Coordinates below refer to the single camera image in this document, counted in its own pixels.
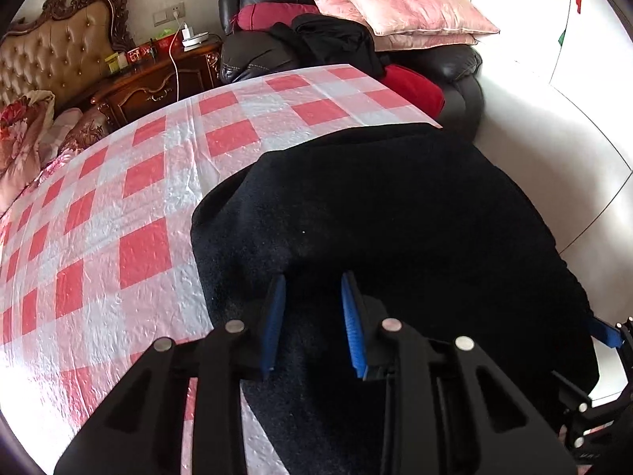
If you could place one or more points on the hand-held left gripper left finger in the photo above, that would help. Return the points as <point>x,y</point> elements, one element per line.
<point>274,327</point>

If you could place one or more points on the black pants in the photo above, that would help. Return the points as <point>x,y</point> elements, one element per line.
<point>395,208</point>

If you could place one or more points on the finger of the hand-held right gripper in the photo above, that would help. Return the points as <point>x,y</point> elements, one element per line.
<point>606,334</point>

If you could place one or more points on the carved wooden nightstand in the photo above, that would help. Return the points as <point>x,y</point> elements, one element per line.
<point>148,86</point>

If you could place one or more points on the red cushion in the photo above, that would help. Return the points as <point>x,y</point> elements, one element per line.
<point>415,90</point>

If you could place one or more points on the white wardrobe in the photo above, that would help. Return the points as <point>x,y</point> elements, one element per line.
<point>534,109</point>

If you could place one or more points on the tufted carved wooden headboard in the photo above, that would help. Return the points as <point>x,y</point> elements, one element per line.
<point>59,54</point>

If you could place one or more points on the pink white checkered tablecloth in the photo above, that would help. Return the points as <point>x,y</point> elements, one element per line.
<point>148,208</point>

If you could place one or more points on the green packet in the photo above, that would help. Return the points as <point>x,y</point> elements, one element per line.
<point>165,34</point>

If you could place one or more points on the black clothing pile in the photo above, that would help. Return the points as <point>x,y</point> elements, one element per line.
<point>336,39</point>

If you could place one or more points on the wall socket plate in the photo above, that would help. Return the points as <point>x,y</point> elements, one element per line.
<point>160,17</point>
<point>177,10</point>

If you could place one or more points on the dark floral pillow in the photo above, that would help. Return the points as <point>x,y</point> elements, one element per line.
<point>86,131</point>

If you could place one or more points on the red box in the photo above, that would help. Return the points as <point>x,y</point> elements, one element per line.
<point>139,54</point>

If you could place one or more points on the white device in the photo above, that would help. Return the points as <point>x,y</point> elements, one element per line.
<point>195,40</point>

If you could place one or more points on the yellow green box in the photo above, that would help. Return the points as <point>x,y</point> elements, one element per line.
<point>115,61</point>

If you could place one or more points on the maroon cushion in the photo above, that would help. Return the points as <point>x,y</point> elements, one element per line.
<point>267,17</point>

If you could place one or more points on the red floral quilt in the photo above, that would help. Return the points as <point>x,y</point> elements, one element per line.
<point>20,133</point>

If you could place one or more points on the black leather sofa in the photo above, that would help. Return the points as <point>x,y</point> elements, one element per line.
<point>247,54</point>

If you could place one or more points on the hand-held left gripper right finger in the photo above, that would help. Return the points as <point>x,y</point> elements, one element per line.
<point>353,327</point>

